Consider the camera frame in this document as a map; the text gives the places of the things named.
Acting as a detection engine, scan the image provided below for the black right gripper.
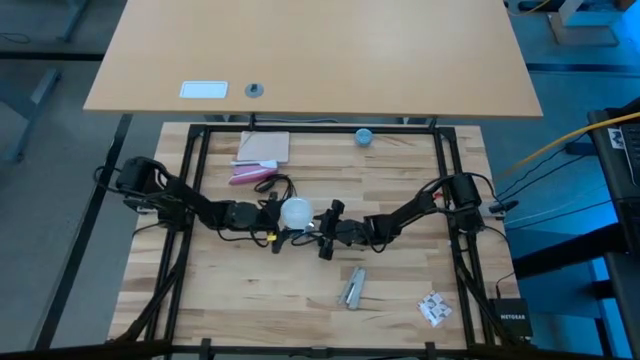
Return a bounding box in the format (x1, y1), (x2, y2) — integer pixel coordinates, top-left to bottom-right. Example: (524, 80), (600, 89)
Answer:
(318, 198), (355, 262)

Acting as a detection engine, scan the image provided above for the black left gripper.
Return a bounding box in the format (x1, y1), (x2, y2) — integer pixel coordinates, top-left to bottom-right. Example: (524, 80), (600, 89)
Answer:
(246, 191), (290, 255)

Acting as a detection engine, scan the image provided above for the white floodlight bulb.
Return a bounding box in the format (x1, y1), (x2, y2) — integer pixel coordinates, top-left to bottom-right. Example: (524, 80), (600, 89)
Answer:
(279, 196), (316, 232)

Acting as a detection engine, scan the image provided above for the black lamp power cable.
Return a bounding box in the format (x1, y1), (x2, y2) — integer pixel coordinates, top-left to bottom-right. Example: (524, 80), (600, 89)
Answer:
(253, 173), (321, 248)

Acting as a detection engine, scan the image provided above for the pink and white stapler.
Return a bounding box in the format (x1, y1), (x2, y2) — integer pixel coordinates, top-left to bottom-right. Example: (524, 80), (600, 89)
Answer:
(228, 159), (280, 187)

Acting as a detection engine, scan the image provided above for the grey metal stapler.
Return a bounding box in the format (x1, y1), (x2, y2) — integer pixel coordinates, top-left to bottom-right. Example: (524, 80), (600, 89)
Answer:
(337, 265), (368, 312)

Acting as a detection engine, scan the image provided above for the white rectangular desk plate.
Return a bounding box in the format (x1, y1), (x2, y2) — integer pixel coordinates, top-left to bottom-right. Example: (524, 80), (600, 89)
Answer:
(179, 80), (230, 100)

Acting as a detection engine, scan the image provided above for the large tan wooden desk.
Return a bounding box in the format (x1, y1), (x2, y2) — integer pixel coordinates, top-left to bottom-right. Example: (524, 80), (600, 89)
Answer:
(83, 0), (545, 120)

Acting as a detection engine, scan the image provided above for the grey table leg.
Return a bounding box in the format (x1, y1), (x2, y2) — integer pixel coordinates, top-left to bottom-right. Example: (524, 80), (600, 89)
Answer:
(0, 66), (64, 164)

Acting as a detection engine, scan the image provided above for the black drawer cabinet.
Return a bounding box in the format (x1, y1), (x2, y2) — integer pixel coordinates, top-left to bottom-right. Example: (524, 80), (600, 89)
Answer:
(588, 98), (640, 360)

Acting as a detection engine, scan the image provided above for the grey metal stand base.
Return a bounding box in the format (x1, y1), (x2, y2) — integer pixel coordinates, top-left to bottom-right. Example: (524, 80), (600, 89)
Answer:
(546, 0), (622, 49)

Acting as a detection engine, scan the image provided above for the black aluminium rig frame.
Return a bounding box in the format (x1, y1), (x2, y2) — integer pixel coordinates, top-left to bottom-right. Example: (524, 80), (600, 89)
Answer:
(107, 122), (534, 360)

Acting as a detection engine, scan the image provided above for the black clamp handle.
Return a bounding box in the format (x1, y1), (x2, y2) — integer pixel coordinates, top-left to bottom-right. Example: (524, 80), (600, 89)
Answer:
(488, 199), (522, 215)

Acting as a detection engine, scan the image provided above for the black Netgear network switch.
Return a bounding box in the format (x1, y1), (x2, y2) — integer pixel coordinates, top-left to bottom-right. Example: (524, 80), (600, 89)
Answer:
(488, 297), (535, 339)

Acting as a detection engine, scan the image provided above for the yellow cable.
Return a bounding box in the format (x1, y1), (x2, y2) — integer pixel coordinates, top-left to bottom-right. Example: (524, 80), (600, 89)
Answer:
(498, 111), (640, 177)
(518, 0), (552, 15)

